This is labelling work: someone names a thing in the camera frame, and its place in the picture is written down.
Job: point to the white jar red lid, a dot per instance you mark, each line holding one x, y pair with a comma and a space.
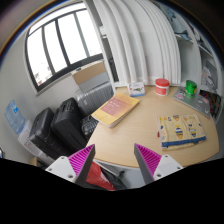
162, 86

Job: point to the black soft suitcase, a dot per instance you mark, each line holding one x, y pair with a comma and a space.
66, 124

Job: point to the red plastic bag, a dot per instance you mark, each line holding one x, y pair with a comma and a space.
96, 177

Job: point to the black hard suitcase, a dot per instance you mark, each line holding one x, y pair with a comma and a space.
42, 136

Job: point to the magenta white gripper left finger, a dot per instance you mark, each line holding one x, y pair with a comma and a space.
74, 168

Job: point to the yellow pink book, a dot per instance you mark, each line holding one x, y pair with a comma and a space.
115, 109

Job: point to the green metallic cup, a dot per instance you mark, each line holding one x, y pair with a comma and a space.
190, 88

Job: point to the blue water bottle dispenser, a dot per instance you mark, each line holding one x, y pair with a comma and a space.
22, 128

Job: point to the small white green box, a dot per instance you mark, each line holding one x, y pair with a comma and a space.
136, 89

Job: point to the black framed window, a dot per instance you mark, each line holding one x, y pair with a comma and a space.
60, 42

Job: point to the grey laptop with stickers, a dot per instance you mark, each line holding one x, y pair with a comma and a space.
196, 102

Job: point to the silver ribbed suitcase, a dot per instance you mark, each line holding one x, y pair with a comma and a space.
91, 100

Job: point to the yellow patterned folded towel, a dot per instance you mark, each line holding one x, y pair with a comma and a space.
180, 131

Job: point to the cardboard box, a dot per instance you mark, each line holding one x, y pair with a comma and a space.
88, 71

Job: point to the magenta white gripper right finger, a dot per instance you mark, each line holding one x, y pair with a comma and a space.
154, 166

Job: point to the white shelf unit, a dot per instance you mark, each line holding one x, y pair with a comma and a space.
199, 61

